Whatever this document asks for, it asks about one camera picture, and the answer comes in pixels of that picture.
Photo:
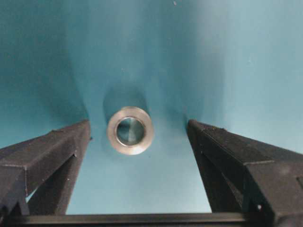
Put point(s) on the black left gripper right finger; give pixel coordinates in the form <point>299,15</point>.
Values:
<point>246,175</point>

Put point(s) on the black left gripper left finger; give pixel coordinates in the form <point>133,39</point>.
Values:
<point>37,176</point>

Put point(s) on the silver metal washer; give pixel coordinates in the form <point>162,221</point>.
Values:
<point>130,130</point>

